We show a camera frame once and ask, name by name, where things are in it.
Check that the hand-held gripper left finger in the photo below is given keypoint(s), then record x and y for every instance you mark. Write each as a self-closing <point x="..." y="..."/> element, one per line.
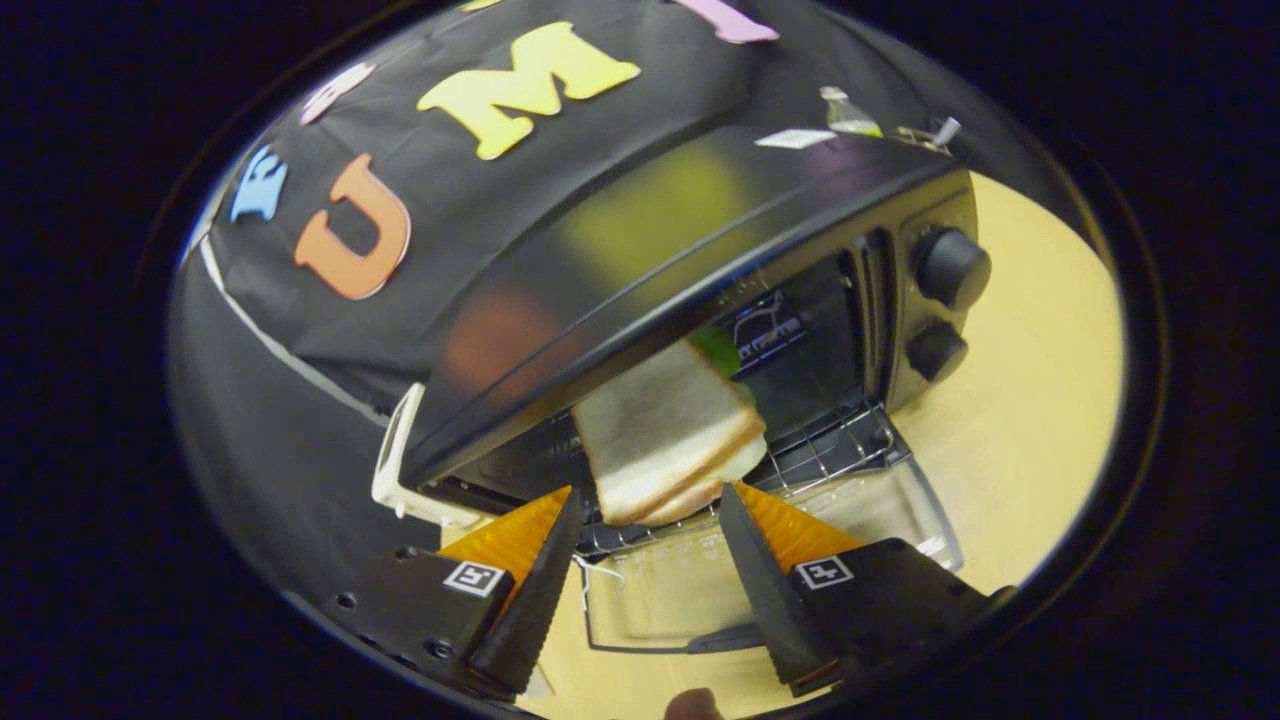
<point x="540" y="610"/>

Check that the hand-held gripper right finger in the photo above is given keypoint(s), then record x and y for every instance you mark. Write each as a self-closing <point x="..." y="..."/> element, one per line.
<point x="765" y="600"/>

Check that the toast sandwich with lettuce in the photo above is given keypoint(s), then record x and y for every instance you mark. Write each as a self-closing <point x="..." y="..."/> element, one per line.
<point x="660" y="430"/>

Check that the black toaster oven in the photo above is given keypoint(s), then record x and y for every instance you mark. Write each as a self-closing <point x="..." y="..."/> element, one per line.
<point x="620" y="260"/>

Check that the white pop-up toaster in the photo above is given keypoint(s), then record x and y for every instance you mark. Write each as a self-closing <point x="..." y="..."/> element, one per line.
<point x="395" y="470"/>

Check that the clear bottle with green label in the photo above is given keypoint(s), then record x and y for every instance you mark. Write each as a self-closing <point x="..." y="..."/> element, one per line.
<point x="850" y="118"/>

